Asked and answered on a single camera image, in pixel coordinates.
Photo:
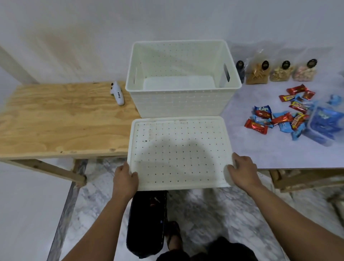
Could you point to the person's right hand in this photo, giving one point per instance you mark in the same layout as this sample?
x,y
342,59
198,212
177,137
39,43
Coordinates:
x,y
246,173

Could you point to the person's left hand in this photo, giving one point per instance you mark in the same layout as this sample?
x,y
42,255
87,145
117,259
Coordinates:
x,y
124,182

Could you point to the person's right thumb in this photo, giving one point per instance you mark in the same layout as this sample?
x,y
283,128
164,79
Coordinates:
x,y
235,160

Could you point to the person's left thumb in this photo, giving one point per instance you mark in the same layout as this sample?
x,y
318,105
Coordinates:
x,y
135,175

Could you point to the white perforated plastic lid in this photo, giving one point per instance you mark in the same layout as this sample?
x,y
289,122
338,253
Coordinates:
x,y
178,153

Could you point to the person's right forearm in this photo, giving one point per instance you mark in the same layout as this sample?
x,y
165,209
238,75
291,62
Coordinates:
x,y
290,225

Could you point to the person's left forearm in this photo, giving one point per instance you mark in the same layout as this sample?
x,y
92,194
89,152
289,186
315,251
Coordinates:
x,y
104,228

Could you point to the black bag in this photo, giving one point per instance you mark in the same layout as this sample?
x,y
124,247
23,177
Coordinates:
x,y
146,223

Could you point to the pile of colourful candy packets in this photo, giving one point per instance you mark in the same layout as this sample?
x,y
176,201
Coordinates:
x,y
282,118

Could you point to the person's sandalled foot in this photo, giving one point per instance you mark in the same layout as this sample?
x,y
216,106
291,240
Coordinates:
x,y
174,234

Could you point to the white perforated plastic basket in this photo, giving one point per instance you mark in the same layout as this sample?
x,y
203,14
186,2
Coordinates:
x,y
182,99

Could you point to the white handheld sealer device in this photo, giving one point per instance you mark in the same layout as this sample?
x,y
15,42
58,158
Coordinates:
x,y
118,94

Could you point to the clear plastic container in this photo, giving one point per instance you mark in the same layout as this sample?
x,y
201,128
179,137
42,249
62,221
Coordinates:
x,y
314,131

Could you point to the clear bag of brown sticks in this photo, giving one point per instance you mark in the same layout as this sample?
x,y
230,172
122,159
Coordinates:
x,y
256,74

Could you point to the clear bag of dark snacks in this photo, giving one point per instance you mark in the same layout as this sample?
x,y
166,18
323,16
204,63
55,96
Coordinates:
x,y
240,70

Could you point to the plywood wooden table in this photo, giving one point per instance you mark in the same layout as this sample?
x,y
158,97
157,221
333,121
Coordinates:
x,y
61,121

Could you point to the person's black shorts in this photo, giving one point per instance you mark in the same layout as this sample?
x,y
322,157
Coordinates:
x,y
215,251

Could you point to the clear bag of beige nuts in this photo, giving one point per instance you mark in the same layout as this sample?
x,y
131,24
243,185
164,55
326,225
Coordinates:
x,y
280,73

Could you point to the heap of blue wrapped snacks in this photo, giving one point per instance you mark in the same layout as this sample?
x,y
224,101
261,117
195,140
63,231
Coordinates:
x,y
326,122

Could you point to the clear bag of pink snacks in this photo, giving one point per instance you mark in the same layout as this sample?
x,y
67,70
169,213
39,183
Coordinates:
x,y
304,72

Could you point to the single blue snack wrapper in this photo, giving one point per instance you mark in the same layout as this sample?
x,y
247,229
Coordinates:
x,y
335,99

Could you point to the wooden table frame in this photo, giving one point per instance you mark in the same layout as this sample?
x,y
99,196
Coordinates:
x,y
303,180

